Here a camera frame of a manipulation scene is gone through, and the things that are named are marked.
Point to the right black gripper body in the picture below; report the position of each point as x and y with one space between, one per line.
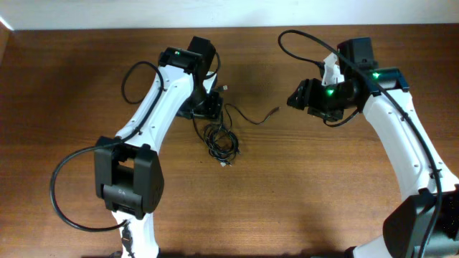
310 97

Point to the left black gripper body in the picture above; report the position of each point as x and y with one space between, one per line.
206 108

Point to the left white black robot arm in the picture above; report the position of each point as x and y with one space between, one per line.
128 175

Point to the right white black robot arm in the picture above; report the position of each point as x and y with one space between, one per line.
425 224

